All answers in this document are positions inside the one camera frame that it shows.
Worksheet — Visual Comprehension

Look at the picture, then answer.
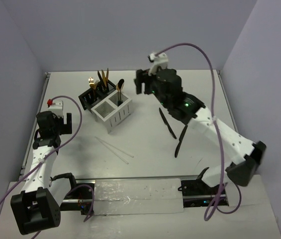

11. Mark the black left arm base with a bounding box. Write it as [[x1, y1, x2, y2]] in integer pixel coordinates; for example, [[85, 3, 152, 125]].
[[49, 173, 94, 219]]

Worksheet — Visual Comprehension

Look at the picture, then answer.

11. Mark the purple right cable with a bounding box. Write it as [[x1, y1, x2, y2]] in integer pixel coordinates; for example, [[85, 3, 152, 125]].
[[157, 43, 242, 222]]

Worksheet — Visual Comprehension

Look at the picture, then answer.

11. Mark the black spoon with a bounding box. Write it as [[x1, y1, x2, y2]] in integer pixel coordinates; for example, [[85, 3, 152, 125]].
[[117, 79, 124, 105]]

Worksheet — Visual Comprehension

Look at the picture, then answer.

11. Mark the black knife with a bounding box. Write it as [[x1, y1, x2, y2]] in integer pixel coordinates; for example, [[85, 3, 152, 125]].
[[159, 108, 177, 139], [174, 125, 188, 158]]

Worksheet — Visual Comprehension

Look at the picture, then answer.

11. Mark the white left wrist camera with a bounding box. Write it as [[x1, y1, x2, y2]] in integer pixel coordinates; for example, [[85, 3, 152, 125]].
[[47, 99, 64, 118]]

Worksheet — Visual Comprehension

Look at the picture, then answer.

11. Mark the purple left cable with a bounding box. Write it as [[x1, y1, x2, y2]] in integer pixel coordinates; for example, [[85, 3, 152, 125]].
[[0, 96, 95, 239]]

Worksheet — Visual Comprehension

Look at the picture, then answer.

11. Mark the white chopstick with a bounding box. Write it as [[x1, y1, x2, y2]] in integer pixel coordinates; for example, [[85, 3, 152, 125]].
[[95, 136, 129, 165], [95, 136, 134, 158]]

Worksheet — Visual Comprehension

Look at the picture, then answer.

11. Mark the aluminium table rail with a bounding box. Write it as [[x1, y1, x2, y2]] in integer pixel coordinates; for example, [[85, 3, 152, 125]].
[[18, 72, 51, 180]]

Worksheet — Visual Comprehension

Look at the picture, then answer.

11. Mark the gold fork green handle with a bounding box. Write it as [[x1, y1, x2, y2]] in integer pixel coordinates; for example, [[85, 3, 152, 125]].
[[92, 81, 99, 98], [88, 77, 95, 89]]

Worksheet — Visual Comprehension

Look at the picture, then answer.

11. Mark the black utensil caddy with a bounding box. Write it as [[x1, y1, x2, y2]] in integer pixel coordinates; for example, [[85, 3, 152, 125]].
[[79, 81, 116, 112]]

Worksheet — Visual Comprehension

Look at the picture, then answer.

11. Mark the gold knife green handle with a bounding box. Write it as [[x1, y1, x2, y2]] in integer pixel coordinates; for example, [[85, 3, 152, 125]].
[[101, 70, 107, 87], [105, 68, 109, 83], [97, 70, 103, 82]]

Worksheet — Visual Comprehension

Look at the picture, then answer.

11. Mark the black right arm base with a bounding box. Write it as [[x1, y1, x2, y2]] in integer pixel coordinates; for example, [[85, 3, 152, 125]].
[[178, 167, 219, 208]]

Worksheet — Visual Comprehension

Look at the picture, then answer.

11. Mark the gold spoon green handle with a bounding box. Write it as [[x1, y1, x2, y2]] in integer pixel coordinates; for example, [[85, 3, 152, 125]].
[[116, 83, 121, 106]]

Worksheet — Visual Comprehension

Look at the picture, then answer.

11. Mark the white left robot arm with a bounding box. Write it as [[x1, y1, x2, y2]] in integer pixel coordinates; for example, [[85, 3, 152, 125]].
[[10, 111, 79, 235]]

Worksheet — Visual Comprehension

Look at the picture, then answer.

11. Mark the white utensil caddy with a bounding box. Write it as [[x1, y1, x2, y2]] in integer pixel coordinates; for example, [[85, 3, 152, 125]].
[[91, 90, 134, 133]]

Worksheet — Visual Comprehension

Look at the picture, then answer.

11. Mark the purple cable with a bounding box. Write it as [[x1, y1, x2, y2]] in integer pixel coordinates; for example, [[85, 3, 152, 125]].
[[157, 43, 242, 222], [0, 96, 95, 239]]

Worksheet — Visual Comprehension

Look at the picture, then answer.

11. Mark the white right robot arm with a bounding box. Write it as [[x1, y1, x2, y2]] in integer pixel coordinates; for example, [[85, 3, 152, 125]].
[[134, 69, 266, 195]]

